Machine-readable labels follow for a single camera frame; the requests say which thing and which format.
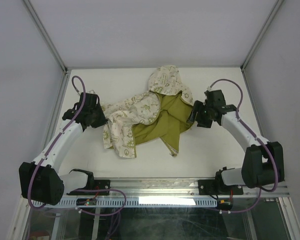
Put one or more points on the aluminium frame post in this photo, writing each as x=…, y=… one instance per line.
x=47, y=39
x=261, y=34

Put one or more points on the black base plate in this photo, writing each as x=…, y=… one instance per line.
x=215, y=188
x=100, y=187

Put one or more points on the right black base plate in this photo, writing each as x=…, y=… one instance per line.
x=215, y=188

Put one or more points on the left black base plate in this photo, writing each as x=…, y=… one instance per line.
x=100, y=187

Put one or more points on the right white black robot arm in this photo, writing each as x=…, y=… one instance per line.
x=263, y=162

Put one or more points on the cream green-printed hooded jacket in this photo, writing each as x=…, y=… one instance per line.
x=159, y=113

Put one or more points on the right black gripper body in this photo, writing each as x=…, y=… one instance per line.
x=203, y=116

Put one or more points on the white slotted cable duct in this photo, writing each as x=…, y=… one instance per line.
x=136, y=202

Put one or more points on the aluminium mounting rail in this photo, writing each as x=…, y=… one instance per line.
x=181, y=187

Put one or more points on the left aluminium frame post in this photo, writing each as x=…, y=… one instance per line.
x=47, y=39

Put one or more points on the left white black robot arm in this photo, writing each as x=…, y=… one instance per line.
x=39, y=179

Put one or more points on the right aluminium frame post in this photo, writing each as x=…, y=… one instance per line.
x=261, y=34

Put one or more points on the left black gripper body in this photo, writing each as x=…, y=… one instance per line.
x=99, y=118

